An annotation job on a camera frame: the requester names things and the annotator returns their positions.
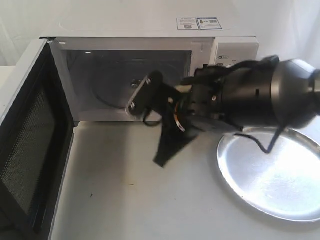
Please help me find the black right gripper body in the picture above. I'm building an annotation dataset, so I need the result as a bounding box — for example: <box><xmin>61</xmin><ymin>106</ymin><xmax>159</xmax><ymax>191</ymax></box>
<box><xmin>159</xmin><ymin>65</ymin><xmax>226</xmax><ymax>136</ymax></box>

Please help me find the silver metal plate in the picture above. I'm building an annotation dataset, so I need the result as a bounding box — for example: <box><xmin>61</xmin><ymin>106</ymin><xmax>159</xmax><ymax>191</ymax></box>
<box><xmin>216</xmin><ymin>129</ymin><xmax>320</xmax><ymax>223</ymax></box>

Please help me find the white microwave door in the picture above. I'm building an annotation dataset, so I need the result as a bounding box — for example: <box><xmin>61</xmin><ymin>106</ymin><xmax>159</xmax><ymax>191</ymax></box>
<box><xmin>0</xmin><ymin>38</ymin><xmax>75</xmax><ymax>240</ymax></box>

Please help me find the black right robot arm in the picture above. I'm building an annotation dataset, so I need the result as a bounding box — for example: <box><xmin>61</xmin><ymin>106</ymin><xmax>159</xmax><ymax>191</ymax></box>
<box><xmin>153</xmin><ymin>56</ymin><xmax>320</xmax><ymax>167</ymax></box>

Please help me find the glass microwave turntable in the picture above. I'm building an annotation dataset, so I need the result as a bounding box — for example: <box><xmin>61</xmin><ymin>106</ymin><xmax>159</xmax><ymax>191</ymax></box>
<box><xmin>91</xmin><ymin>57</ymin><xmax>193</xmax><ymax>111</ymax></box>

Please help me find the white microwave oven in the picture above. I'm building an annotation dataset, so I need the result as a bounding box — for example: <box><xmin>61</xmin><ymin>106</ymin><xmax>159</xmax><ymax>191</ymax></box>
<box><xmin>41</xmin><ymin>0</ymin><xmax>259</xmax><ymax>122</ymax></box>

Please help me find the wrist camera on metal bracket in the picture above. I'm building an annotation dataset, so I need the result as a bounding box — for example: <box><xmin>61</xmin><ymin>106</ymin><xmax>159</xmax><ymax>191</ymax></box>
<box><xmin>125</xmin><ymin>70</ymin><xmax>164</xmax><ymax>121</ymax></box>

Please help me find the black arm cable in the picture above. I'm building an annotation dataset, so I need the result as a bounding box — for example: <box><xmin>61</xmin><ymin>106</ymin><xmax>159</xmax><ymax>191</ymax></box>
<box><xmin>233</xmin><ymin>124</ymin><xmax>288</xmax><ymax>155</ymax></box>

